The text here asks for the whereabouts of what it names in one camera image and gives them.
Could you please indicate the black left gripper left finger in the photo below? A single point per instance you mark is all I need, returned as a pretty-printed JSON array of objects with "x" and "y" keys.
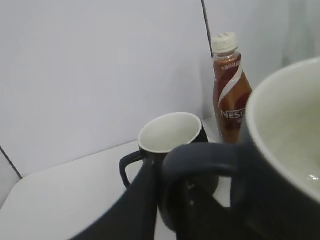
[{"x": 133, "y": 216}]

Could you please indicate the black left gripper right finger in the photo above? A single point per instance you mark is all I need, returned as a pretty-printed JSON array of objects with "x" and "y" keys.
[{"x": 199, "y": 216}]

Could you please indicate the dark grey round mug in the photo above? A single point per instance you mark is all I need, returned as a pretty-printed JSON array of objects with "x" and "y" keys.
[{"x": 269, "y": 181}]

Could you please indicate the black tall mug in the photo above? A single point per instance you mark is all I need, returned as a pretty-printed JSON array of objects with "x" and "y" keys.
[{"x": 159, "y": 137}]

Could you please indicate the brown coffee drink bottle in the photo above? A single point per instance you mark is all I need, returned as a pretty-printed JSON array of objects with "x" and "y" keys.
[{"x": 231, "y": 86}]

